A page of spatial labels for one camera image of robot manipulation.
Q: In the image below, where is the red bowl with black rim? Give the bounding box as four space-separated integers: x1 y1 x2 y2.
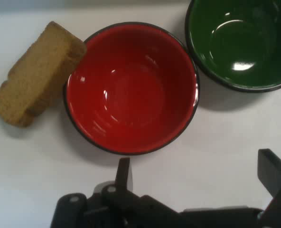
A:
63 21 200 156

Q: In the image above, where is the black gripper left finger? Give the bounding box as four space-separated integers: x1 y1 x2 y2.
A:
50 157 179 228

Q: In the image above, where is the green bowl with black rim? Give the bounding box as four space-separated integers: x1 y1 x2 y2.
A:
184 0 281 93

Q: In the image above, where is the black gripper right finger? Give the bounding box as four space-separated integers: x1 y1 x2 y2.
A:
256 148 281 228

